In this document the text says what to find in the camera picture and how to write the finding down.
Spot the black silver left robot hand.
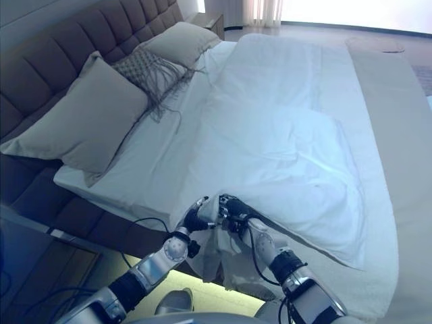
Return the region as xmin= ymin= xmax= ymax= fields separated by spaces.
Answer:
xmin=184 ymin=195 xmax=217 ymax=234

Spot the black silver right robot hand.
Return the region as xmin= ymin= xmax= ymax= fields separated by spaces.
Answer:
xmin=217 ymin=193 xmax=258 ymax=234

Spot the white duvet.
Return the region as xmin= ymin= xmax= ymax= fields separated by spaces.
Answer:
xmin=170 ymin=32 xmax=394 ymax=284

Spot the white bed sheet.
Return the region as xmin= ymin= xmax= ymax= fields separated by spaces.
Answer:
xmin=53 ymin=40 xmax=244 ymax=227

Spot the beige bed runner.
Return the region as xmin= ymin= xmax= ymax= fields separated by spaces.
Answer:
xmin=346 ymin=47 xmax=432 ymax=324

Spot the silver robot torso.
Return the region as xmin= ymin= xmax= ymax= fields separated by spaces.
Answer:
xmin=134 ymin=286 xmax=348 ymax=324

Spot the large beige pillow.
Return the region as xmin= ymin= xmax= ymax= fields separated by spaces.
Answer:
xmin=0 ymin=51 xmax=149 ymax=188

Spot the patterned fringed cushion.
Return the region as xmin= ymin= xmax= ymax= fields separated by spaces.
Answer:
xmin=111 ymin=45 xmax=207 ymax=133

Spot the large wooden nightstand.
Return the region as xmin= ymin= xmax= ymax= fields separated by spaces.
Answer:
xmin=0 ymin=215 xmax=102 ymax=324

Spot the small beige pillow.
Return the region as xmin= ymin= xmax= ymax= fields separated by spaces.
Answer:
xmin=140 ymin=21 xmax=220 ymax=67

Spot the small wooden nightstand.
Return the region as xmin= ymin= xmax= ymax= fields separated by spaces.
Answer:
xmin=192 ymin=11 xmax=224 ymax=43

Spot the sheer striped curtain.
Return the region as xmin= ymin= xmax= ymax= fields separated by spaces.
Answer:
xmin=246 ymin=0 xmax=281 ymax=26

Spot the tufted upholstered headboard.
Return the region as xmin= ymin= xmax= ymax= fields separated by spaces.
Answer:
xmin=0 ymin=0 xmax=185 ymax=142

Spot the grey floor rug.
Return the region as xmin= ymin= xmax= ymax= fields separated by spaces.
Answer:
xmin=410 ymin=62 xmax=432 ymax=99

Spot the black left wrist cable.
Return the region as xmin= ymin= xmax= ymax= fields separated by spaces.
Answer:
xmin=134 ymin=217 xmax=170 ymax=234

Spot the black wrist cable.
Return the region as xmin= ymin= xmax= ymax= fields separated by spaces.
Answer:
xmin=229 ymin=222 xmax=271 ymax=285
xmin=134 ymin=217 xmax=170 ymax=234

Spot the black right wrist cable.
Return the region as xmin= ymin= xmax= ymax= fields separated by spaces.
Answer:
xmin=229 ymin=222 xmax=271 ymax=285

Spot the brown upholstered bed frame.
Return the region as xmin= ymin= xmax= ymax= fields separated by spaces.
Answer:
xmin=0 ymin=151 xmax=230 ymax=271

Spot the black floor cable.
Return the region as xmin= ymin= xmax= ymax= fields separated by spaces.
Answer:
xmin=0 ymin=266 xmax=102 ymax=324

